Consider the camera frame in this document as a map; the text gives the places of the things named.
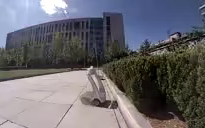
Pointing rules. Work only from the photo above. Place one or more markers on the grey metal bench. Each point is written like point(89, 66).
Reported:
point(98, 90)

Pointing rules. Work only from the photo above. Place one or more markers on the row of trees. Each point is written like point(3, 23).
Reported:
point(65, 53)

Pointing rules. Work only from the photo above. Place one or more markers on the large curved grey building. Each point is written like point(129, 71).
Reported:
point(73, 28)

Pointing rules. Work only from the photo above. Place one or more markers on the conifer tree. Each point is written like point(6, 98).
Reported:
point(145, 46)

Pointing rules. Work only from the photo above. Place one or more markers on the pale concrete kerb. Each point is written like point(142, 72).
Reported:
point(128, 111)

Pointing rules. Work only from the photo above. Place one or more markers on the pale concrete slab path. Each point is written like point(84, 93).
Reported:
point(40, 96)

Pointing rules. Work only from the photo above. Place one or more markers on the low building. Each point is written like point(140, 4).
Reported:
point(171, 39)

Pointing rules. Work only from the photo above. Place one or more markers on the green hedge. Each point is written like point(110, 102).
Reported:
point(176, 76)

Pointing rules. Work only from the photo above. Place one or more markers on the green grass lawn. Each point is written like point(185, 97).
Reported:
point(20, 74)

